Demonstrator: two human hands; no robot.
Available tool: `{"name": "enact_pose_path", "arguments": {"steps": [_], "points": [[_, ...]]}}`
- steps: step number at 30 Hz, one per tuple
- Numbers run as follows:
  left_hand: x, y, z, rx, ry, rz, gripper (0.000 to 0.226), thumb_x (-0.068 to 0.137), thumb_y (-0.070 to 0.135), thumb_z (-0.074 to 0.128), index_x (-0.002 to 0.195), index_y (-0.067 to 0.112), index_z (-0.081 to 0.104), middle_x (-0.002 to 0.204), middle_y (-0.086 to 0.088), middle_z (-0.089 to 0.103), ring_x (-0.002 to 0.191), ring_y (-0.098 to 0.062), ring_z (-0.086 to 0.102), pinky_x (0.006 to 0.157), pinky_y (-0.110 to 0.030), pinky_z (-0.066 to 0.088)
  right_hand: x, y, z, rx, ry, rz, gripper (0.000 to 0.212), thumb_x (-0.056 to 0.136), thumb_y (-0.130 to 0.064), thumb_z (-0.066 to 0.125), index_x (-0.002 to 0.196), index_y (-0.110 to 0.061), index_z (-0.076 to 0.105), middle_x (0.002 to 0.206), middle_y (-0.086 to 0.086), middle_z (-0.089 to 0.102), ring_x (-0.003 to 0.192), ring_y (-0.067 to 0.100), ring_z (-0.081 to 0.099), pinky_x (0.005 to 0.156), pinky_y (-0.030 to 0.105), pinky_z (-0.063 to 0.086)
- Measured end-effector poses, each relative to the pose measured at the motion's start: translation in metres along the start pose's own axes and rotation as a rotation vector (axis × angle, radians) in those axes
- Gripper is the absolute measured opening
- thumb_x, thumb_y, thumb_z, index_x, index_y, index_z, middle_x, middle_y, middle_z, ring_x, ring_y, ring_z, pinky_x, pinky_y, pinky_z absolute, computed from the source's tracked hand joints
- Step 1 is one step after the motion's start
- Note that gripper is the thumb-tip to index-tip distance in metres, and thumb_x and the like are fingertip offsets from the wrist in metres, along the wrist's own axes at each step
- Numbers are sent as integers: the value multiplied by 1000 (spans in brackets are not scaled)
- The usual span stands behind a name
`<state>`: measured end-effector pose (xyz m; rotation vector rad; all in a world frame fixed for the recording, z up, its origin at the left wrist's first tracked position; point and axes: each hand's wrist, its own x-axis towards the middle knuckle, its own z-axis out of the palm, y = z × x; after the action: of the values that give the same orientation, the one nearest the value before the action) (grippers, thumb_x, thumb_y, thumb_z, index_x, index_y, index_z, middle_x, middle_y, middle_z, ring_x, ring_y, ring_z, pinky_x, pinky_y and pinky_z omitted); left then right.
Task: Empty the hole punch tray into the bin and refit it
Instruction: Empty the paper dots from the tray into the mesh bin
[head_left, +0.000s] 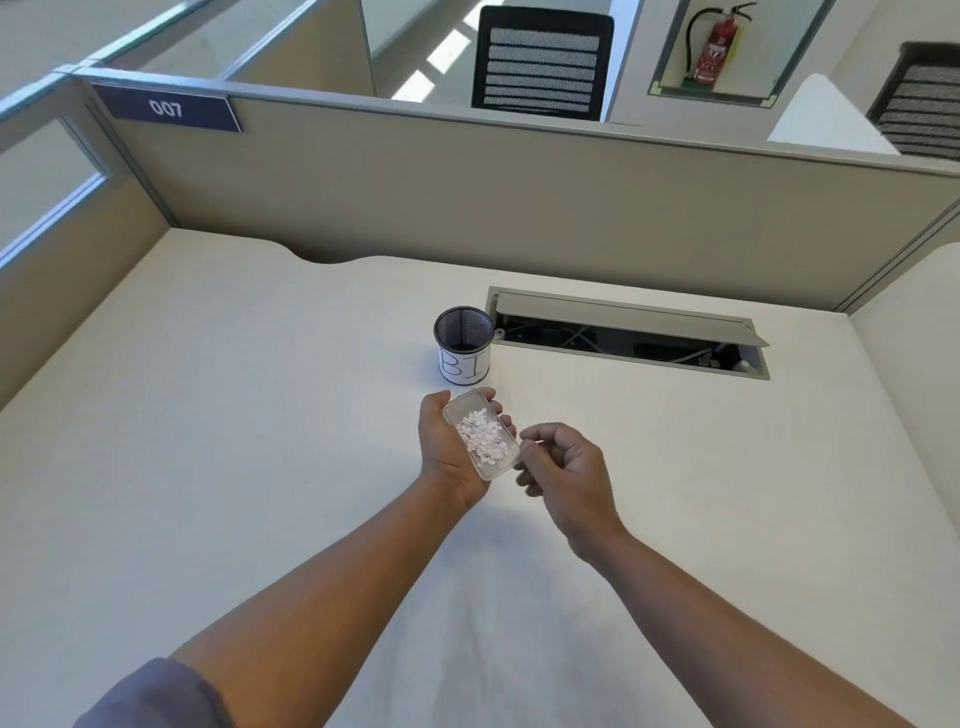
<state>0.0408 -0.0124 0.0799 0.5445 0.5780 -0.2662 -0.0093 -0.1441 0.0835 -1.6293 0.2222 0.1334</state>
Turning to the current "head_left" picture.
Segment person's left hand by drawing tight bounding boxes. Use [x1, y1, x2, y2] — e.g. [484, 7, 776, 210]
[417, 387, 521, 516]

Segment person's right hand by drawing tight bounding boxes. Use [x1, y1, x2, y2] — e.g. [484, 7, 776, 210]
[513, 422, 629, 564]

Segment clear plastic box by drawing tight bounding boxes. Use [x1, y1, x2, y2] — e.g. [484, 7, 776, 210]
[441, 387, 522, 483]

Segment person's left forearm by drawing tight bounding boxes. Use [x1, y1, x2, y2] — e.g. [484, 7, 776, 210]
[169, 474, 490, 728]

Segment person's right forearm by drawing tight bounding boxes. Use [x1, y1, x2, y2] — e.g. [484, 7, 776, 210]
[568, 522, 918, 728]

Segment pile of small white pieces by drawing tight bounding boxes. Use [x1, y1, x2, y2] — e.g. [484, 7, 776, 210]
[457, 409, 507, 463]

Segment black mesh pen cup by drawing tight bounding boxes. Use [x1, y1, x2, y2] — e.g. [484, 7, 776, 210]
[432, 306, 496, 387]

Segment beige desk partition panel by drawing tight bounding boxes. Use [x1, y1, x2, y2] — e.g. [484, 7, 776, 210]
[73, 67, 960, 315]

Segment black mesh office chair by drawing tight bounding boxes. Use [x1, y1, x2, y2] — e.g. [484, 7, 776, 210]
[865, 41, 960, 163]
[470, 5, 615, 123]

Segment blue-grey shirt sleeve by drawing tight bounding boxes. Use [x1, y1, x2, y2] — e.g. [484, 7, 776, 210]
[73, 657, 235, 728]

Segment blue number plate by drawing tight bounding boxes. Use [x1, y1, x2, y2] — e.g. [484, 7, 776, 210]
[90, 81, 243, 135]

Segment beige partition with glass pane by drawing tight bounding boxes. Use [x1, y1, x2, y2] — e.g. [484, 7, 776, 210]
[0, 69, 175, 412]

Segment red fire extinguisher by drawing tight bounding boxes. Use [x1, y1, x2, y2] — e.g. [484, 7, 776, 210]
[683, 1, 759, 88]

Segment black cables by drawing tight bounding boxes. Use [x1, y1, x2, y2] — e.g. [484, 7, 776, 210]
[501, 318, 676, 360]

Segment grey desk cable tray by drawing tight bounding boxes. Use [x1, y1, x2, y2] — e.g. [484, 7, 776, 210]
[485, 285, 772, 384]

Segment grey cable tray flap lid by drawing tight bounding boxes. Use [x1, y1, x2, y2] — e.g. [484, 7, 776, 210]
[495, 291, 771, 348]

